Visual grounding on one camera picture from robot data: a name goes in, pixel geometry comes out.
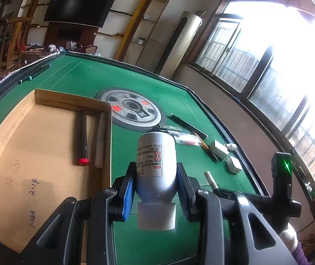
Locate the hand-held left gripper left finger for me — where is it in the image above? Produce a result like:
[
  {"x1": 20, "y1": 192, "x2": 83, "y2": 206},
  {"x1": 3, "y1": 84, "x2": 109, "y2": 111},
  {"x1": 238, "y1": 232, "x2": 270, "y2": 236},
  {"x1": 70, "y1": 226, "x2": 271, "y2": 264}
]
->
[{"x1": 22, "y1": 161, "x2": 137, "y2": 265}]

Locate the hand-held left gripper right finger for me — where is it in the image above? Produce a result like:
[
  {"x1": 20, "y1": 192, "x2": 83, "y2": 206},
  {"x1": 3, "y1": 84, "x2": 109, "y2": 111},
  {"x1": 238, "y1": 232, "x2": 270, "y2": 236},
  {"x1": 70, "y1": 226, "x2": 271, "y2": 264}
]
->
[{"x1": 177, "y1": 162, "x2": 299, "y2": 265}]

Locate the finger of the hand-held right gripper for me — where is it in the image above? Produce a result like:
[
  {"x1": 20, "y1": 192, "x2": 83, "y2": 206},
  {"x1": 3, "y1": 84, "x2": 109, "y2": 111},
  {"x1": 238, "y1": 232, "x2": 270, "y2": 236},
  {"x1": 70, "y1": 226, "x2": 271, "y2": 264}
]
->
[{"x1": 213, "y1": 188, "x2": 274, "y2": 200}]

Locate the short white tube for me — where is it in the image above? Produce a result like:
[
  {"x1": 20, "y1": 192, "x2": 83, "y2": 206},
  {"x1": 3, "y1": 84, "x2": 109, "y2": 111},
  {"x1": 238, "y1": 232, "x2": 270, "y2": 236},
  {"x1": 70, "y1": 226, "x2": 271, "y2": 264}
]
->
[{"x1": 204, "y1": 170, "x2": 217, "y2": 191}]

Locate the white bottle with label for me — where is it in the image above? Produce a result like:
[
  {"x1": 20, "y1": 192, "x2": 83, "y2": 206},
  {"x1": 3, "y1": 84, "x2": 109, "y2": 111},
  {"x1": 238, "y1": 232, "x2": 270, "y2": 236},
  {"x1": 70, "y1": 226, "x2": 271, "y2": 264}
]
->
[{"x1": 135, "y1": 132, "x2": 178, "y2": 231}]

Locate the black ballpoint pen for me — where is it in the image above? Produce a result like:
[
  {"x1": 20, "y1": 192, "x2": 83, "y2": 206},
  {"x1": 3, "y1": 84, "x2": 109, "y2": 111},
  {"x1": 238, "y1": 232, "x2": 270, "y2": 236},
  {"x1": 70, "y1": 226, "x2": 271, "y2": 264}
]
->
[{"x1": 202, "y1": 144, "x2": 219, "y2": 163}]

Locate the white eraser block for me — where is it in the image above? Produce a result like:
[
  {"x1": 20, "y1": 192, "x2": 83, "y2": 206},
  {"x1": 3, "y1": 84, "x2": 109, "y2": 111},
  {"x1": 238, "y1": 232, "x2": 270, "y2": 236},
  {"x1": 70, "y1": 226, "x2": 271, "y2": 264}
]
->
[{"x1": 209, "y1": 140, "x2": 229, "y2": 159}]

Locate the clear packet with red bits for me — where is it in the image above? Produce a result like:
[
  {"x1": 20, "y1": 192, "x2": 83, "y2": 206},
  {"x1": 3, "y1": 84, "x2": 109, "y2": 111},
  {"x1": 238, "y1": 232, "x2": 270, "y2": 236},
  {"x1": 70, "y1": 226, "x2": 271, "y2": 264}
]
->
[{"x1": 174, "y1": 133, "x2": 199, "y2": 146}]

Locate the dark green tube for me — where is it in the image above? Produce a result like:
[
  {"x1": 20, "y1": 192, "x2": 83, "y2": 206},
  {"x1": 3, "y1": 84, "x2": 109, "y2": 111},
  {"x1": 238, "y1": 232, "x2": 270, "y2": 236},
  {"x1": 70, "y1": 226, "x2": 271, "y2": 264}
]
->
[{"x1": 150, "y1": 125, "x2": 182, "y2": 133}]

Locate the black marker with pink end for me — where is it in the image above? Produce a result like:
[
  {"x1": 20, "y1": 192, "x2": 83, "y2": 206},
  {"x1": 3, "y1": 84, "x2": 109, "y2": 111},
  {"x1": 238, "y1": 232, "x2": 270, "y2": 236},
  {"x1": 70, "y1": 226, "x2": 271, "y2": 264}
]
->
[{"x1": 170, "y1": 114, "x2": 208, "y2": 139}]

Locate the shallow cardboard box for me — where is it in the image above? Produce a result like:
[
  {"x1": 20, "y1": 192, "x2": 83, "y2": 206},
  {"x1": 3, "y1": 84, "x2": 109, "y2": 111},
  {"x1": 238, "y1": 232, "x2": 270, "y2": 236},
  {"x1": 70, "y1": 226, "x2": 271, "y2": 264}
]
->
[{"x1": 0, "y1": 88, "x2": 112, "y2": 264}]

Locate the person's right forearm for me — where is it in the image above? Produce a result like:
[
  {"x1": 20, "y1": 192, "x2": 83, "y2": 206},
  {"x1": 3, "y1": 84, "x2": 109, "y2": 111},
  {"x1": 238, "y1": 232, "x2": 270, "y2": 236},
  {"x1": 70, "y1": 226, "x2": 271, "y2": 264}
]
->
[{"x1": 291, "y1": 241, "x2": 311, "y2": 265}]

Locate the person's right hand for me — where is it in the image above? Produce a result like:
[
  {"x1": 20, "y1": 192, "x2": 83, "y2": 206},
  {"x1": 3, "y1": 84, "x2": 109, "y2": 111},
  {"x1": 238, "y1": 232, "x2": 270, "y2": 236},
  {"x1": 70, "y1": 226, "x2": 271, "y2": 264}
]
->
[{"x1": 279, "y1": 222, "x2": 300, "y2": 257}]

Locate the white power adapter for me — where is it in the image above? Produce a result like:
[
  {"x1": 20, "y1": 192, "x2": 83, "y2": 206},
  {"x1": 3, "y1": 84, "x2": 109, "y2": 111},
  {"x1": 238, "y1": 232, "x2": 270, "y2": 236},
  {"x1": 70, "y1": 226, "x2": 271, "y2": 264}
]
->
[{"x1": 226, "y1": 156, "x2": 242, "y2": 175}]

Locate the grey round stick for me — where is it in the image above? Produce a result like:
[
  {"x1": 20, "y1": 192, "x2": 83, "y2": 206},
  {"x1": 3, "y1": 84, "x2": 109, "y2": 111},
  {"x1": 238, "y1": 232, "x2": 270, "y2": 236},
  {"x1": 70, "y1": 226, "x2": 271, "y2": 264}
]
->
[{"x1": 94, "y1": 112, "x2": 107, "y2": 169}]

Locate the black marker with red end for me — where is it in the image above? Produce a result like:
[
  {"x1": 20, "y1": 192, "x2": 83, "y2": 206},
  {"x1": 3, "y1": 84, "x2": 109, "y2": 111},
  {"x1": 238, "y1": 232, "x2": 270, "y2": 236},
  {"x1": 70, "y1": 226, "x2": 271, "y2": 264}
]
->
[{"x1": 76, "y1": 108, "x2": 89, "y2": 167}]

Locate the round mahjong table centre panel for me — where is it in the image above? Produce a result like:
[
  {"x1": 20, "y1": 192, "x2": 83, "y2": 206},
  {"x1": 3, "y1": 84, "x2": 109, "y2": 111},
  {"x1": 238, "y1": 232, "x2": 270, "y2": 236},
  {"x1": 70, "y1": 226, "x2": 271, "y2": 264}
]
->
[{"x1": 95, "y1": 87, "x2": 168, "y2": 133}]

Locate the large barred window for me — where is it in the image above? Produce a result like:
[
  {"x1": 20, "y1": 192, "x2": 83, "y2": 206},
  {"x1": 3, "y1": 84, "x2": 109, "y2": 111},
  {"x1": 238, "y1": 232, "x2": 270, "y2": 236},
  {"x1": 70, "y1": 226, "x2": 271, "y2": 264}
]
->
[{"x1": 186, "y1": 0, "x2": 315, "y2": 199}]

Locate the tall beige air conditioner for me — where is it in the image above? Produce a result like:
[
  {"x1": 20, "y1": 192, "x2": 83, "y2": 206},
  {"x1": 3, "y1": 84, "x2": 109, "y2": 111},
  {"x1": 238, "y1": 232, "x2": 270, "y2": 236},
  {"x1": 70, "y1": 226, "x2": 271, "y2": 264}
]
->
[{"x1": 155, "y1": 11, "x2": 203, "y2": 78}]

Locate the dark pen with green tip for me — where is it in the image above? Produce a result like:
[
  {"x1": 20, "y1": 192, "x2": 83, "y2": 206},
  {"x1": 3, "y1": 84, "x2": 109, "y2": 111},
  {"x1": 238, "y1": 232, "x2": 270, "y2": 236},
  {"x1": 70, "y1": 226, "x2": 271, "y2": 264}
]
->
[
  {"x1": 18, "y1": 66, "x2": 43, "y2": 85},
  {"x1": 27, "y1": 64, "x2": 51, "y2": 80}
]

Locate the wooden chair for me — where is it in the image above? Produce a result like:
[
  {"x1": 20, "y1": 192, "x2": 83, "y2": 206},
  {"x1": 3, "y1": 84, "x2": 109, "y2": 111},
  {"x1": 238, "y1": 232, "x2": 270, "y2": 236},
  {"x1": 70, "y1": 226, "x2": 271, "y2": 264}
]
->
[{"x1": 0, "y1": 17, "x2": 33, "y2": 89}]

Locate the black flat television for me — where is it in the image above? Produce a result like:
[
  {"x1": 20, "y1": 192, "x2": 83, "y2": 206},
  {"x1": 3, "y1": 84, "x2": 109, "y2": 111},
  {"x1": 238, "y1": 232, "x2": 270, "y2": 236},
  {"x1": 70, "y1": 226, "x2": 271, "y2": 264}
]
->
[{"x1": 44, "y1": 0, "x2": 118, "y2": 28}]

